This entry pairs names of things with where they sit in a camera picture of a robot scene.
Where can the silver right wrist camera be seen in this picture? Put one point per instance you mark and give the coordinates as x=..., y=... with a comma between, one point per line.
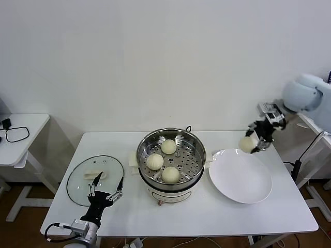
x=271, y=113

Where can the white round plate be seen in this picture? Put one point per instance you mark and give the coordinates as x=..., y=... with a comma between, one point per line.
x=240, y=178

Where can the white steamed baozi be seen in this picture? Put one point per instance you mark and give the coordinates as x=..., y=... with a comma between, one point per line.
x=170, y=175
x=155, y=162
x=247, y=144
x=169, y=146

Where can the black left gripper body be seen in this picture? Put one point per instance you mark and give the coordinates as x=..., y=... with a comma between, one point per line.
x=99, y=201

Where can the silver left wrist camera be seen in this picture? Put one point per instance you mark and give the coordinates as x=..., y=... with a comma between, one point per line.
x=78, y=227

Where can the white electric cooking pot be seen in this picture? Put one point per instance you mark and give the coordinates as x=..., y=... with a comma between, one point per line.
x=170, y=195

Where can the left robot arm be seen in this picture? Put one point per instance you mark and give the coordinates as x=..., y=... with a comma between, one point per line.
x=91, y=232

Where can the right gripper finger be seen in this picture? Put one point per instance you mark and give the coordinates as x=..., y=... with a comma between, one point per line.
x=263, y=144
x=252, y=128

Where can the round glass pot lid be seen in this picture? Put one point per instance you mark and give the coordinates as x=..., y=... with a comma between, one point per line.
x=75, y=186

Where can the open grey laptop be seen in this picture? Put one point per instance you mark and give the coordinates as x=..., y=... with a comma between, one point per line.
x=330, y=77

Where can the white desk with legs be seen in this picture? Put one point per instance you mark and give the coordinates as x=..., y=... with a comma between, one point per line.
x=316, y=200

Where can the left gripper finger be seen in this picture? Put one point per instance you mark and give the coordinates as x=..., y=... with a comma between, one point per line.
x=97, y=180
x=120, y=185

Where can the black power adapter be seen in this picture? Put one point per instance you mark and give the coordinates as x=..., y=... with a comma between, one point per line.
x=7, y=123

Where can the white power strip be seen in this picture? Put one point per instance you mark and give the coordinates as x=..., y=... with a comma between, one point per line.
x=135, y=243

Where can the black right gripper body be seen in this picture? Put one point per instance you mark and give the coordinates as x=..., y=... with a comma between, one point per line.
x=265, y=130

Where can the white side table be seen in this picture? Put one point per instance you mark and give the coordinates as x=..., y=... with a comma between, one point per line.
x=26, y=134

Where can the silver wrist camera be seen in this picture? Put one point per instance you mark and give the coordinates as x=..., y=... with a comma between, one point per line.
x=271, y=113
x=78, y=227

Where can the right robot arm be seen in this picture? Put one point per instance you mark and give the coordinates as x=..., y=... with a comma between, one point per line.
x=300, y=93

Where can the perforated steel steamer basket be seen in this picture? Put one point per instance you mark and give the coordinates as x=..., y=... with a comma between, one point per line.
x=191, y=155

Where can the small white pen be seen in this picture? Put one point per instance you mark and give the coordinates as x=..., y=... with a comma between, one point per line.
x=301, y=125

